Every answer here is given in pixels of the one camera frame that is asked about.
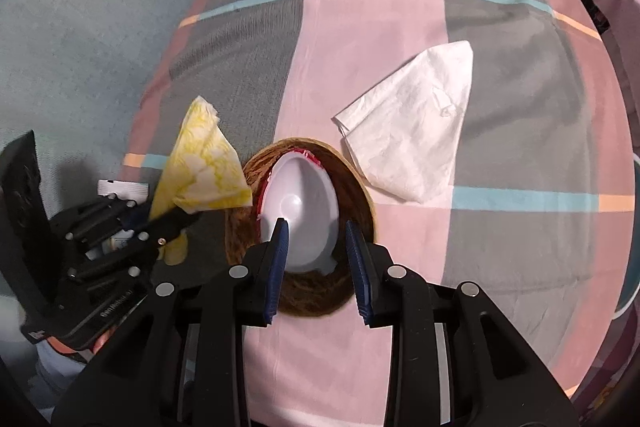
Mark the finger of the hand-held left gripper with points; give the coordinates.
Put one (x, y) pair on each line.
(95, 217)
(165, 227)

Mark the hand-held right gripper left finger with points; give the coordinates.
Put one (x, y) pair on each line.
(277, 267)

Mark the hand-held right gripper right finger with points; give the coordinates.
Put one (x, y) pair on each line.
(360, 277)

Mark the wooden bowl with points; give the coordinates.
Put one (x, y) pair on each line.
(310, 297)

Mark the yellow paper napkin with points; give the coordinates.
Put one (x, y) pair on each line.
(205, 167)

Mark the white plastic egg-shaped cup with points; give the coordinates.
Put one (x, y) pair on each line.
(300, 197)

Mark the person's left hand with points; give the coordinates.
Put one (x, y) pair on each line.
(70, 347)

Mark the white paper tissue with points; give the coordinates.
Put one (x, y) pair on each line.
(415, 132)

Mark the teal round container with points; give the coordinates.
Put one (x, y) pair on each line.
(621, 307)

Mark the plaid tablecloth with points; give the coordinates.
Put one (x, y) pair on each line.
(375, 7)

